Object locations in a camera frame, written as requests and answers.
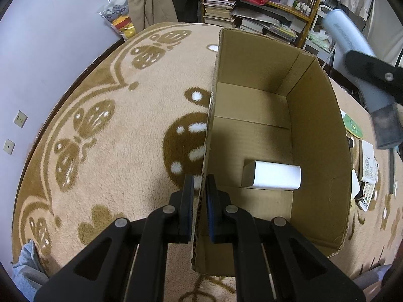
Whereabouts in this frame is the wooden bookshelf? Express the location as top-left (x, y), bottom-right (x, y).
top-left (198, 0), bottom-right (328, 49)

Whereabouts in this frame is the cardboard box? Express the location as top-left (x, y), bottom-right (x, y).
top-left (190, 28), bottom-right (352, 277)

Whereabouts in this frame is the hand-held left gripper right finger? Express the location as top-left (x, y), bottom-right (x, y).
top-left (205, 174), bottom-right (366, 302)

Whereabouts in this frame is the white wide remote control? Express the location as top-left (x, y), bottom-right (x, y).
top-left (359, 140), bottom-right (379, 183)

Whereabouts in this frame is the row of small jars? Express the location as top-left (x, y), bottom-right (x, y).
top-left (294, 2), bottom-right (312, 16)

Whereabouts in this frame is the white duvet bag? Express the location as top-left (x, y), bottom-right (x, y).
top-left (375, 0), bottom-right (403, 66)

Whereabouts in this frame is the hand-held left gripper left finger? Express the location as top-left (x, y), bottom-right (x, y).
top-left (34, 174), bottom-right (195, 302)

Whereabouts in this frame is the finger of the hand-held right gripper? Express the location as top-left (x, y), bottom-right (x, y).
top-left (345, 50), bottom-right (403, 104)

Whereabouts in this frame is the beige brown patterned blanket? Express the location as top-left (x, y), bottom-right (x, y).
top-left (11, 22), bottom-right (403, 302)

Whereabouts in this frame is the person's grey trouser leg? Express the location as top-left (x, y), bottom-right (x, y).
top-left (353, 264), bottom-right (394, 290)
top-left (12, 239), bottom-right (51, 302)

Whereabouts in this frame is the stack of old books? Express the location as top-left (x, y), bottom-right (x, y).
top-left (202, 0), bottom-right (237, 27)

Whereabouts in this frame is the pile of books and papers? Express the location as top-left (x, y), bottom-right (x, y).
top-left (231, 2), bottom-right (298, 45)

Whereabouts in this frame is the slim remote with coloured buttons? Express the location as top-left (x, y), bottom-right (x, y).
top-left (359, 182), bottom-right (378, 212)

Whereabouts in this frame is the beige hanging coat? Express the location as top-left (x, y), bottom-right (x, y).
top-left (126, 0), bottom-right (178, 33)

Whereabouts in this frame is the bag of plush toys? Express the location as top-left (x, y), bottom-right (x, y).
top-left (100, 0), bottom-right (137, 40)

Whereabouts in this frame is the white metal cart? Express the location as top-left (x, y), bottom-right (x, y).
top-left (304, 5), bottom-right (338, 70)

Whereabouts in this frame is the white rectangular box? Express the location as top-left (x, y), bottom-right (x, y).
top-left (242, 159), bottom-right (302, 191)

